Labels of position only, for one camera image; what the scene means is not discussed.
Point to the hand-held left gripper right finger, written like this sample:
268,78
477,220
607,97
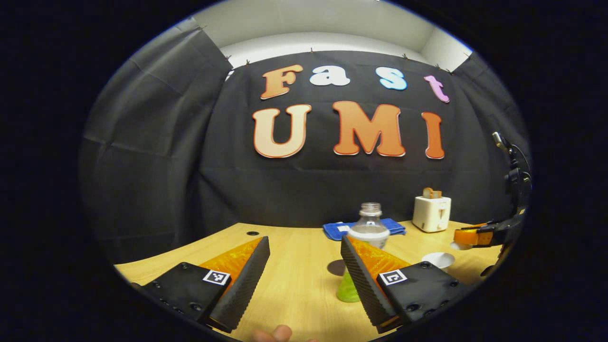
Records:
363,280

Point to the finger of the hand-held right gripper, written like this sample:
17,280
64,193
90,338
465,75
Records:
468,236

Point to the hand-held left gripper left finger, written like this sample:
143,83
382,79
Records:
247,280

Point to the dark round coaster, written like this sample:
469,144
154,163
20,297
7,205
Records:
335,267

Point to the white teacup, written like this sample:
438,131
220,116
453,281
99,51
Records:
438,260

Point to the clear water bottle green label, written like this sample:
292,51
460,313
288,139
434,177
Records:
369,228

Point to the cream toaster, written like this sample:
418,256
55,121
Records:
431,213

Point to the brown bread slice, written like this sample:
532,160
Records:
431,193

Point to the blue folded towel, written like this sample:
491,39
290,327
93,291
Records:
335,230

